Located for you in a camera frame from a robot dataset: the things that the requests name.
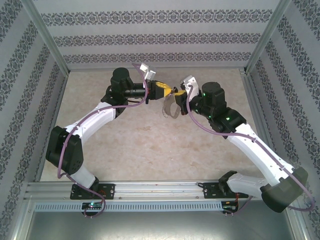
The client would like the keyring with grey strap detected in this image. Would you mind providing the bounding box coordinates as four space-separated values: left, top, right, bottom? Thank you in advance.
161 96 181 120

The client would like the grey metal sheet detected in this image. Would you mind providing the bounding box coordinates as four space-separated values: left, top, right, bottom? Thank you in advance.
24 211 306 240

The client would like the aluminium table edge rail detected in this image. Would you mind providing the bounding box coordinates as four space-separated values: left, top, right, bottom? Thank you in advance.
67 66 248 73
242 71 280 180

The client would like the aluminium frame post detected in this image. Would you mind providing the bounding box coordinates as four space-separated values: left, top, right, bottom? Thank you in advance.
246 0 292 73
21 0 71 73

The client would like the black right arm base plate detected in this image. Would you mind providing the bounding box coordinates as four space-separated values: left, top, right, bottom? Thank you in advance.
203 182 250 200

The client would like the slotted grey cable duct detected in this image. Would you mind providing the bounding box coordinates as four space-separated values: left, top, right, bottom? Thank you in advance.
33 201 223 212

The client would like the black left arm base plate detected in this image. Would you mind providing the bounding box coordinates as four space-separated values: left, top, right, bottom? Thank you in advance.
70 183 116 200

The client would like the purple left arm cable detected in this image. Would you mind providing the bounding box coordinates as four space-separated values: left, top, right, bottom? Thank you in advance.
57 62 148 218

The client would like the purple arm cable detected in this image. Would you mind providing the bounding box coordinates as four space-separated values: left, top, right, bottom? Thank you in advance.
57 62 148 218
186 84 316 216

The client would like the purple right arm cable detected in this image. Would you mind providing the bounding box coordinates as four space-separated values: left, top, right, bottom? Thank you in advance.
186 84 316 216

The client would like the aluminium lower frame beam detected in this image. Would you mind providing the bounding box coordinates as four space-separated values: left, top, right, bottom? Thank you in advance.
7 196 35 240
283 197 313 240

